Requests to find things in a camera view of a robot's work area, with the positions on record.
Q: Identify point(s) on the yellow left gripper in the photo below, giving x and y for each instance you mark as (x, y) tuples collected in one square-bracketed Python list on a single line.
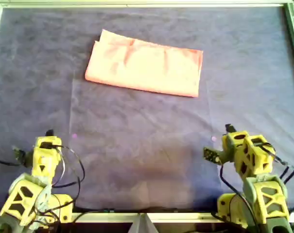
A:
[(55, 151)]

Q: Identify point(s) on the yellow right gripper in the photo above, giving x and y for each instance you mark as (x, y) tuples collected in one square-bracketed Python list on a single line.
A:
[(230, 145)]

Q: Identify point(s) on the pink terry cloth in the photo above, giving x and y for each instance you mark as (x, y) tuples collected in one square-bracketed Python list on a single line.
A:
[(146, 70)]

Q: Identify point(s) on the yellow grey right robot arm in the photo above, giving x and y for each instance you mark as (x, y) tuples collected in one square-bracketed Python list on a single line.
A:
[(223, 206)]

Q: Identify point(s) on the yellow grey left robot arm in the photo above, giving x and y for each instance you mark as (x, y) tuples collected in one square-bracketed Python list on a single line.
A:
[(61, 202)]

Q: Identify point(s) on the small pink round sticker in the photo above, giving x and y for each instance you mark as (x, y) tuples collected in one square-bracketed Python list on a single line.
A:
[(213, 138), (74, 136)]

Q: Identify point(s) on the nonwoven fabric table cover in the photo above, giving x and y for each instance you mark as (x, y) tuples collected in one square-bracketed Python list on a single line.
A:
[(27, 72)]

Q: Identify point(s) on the rectangular nonwoven overlay sheet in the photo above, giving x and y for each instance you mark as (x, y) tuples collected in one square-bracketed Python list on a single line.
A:
[(137, 133)]

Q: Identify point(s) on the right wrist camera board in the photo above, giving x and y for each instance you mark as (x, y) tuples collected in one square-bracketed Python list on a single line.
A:
[(211, 155)]

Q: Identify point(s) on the grey camera stand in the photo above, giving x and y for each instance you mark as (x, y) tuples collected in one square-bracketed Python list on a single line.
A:
[(143, 225)]

